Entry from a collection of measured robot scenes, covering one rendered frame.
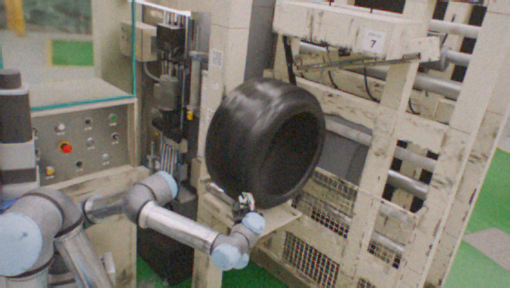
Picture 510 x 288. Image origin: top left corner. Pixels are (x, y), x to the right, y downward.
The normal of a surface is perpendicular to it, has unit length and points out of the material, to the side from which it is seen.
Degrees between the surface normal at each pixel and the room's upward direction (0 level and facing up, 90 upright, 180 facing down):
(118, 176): 90
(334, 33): 90
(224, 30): 90
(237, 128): 60
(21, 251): 82
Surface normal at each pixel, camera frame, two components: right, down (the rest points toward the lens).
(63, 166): 0.71, 0.35
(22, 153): 0.42, 0.40
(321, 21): -0.69, 0.20
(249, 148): 0.03, 0.16
